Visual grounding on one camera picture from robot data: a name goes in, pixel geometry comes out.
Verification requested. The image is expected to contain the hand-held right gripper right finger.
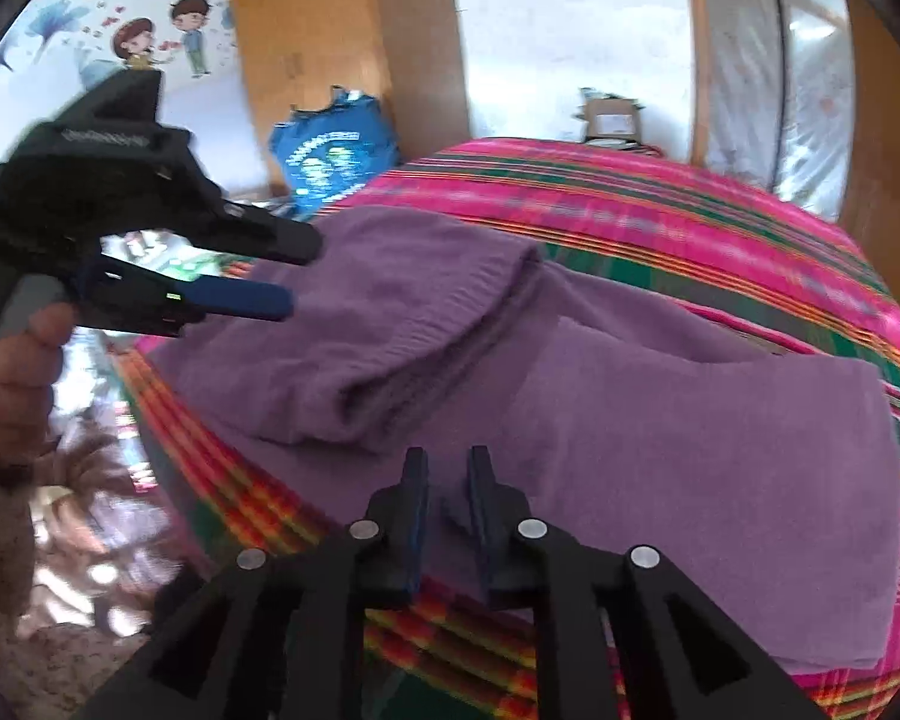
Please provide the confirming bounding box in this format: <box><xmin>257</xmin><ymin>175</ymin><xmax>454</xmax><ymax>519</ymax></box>
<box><xmin>465</xmin><ymin>445</ymin><xmax>826</xmax><ymax>720</ymax></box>

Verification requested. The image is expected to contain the cardboard box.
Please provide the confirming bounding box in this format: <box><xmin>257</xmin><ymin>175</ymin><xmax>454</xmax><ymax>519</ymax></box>
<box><xmin>579</xmin><ymin>88</ymin><xmax>644</xmax><ymax>143</ymax></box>

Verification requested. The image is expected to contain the black net pole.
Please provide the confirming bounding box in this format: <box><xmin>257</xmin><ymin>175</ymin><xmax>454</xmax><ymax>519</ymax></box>
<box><xmin>763</xmin><ymin>0</ymin><xmax>790</xmax><ymax>197</ymax></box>

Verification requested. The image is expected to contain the cartoon couple wall sticker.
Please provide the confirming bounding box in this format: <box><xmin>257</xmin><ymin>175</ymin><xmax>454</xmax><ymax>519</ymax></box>
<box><xmin>0</xmin><ymin>0</ymin><xmax>235</xmax><ymax>95</ymax></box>

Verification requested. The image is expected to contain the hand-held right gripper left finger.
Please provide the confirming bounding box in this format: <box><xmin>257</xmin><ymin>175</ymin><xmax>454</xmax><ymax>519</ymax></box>
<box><xmin>77</xmin><ymin>447</ymin><xmax>431</xmax><ymax>720</ymax></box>

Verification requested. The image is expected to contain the blue printed bag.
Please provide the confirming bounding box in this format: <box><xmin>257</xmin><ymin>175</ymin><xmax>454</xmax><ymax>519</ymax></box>
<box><xmin>268</xmin><ymin>86</ymin><xmax>402</xmax><ymax>222</ymax></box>

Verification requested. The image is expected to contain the wooden door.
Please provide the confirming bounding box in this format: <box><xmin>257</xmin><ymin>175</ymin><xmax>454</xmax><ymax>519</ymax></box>
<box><xmin>832</xmin><ymin>0</ymin><xmax>900</xmax><ymax>350</ymax></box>

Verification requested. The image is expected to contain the white printed mosquito net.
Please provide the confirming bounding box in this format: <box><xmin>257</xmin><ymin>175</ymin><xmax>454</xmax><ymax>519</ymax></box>
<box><xmin>701</xmin><ymin>0</ymin><xmax>854</xmax><ymax>224</ymax></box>

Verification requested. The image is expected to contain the purple sweater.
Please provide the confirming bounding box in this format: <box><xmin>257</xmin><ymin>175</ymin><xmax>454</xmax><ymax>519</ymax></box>
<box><xmin>144</xmin><ymin>206</ymin><xmax>900</xmax><ymax>676</ymax></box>

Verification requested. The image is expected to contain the wooden wardrobe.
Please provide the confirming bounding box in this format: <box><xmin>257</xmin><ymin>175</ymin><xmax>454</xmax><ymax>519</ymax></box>
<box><xmin>223</xmin><ymin>0</ymin><xmax>472</xmax><ymax>200</ymax></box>

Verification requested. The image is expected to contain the plaid bed sheet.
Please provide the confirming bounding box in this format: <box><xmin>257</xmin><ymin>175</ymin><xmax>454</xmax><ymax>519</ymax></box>
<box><xmin>109</xmin><ymin>136</ymin><xmax>900</xmax><ymax>720</ymax></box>

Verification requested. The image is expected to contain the person's left forearm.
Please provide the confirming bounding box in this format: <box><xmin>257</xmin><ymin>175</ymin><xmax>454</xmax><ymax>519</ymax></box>
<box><xmin>0</xmin><ymin>454</ymin><xmax>42</xmax><ymax>616</ymax></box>

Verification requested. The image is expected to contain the wooden door frame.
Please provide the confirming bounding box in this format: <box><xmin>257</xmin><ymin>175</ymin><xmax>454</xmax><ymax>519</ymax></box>
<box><xmin>681</xmin><ymin>0</ymin><xmax>722</xmax><ymax>167</ymax></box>

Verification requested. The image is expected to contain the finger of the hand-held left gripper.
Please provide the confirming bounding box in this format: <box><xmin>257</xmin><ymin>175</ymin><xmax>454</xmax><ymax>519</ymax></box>
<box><xmin>178</xmin><ymin>186</ymin><xmax>325</xmax><ymax>268</ymax></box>
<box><xmin>73</xmin><ymin>253</ymin><xmax>296</xmax><ymax>337</ymax></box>

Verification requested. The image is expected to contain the person's left hand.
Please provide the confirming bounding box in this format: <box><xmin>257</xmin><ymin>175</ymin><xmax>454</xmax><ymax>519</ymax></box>
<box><xmin>0</xmin><ymin>302</ymin><xmax>74</xmax><ymax>457</ymax></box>

